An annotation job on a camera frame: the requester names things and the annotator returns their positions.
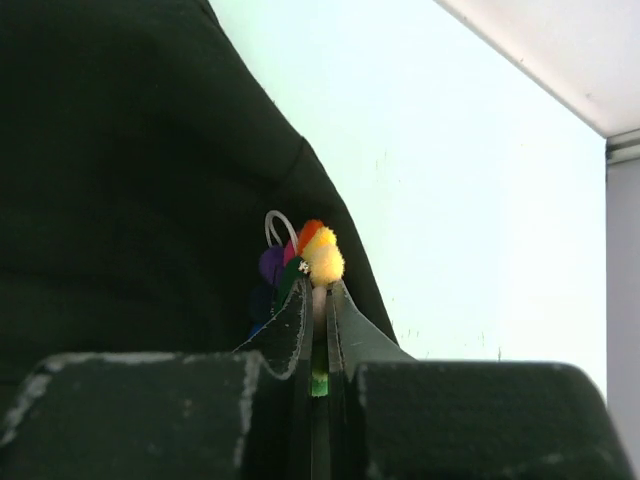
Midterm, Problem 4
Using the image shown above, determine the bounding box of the colourful flower plush brooch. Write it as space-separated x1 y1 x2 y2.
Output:
249 210 345 398

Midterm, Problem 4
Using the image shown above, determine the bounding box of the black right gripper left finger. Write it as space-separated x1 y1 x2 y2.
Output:
236 277 314 479

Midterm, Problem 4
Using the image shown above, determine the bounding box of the black button-up shirt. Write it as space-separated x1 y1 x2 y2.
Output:
1 1 392 388

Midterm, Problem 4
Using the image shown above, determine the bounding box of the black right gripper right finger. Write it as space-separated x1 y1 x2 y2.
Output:
326 281 415 479

